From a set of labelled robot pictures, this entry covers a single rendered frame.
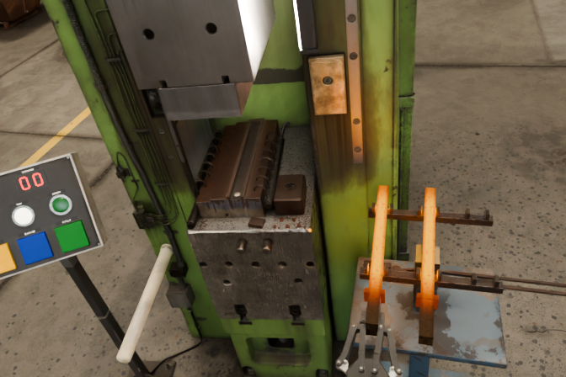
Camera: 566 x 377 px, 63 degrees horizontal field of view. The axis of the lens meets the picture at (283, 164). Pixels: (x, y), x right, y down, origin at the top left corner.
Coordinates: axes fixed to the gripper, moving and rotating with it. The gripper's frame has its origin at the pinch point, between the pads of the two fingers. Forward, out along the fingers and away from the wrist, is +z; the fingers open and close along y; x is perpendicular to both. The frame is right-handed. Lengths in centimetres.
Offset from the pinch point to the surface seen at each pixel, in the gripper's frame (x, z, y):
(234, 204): -2, 33, -43
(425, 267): 1.1, 12.8, 11.1
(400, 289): -26.1, 26.5, 5.5
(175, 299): -60, 37, -82
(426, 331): 1.5, -4.0, 11.0
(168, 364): -95, 26, -92
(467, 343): -26.1, 11.4, 22.5
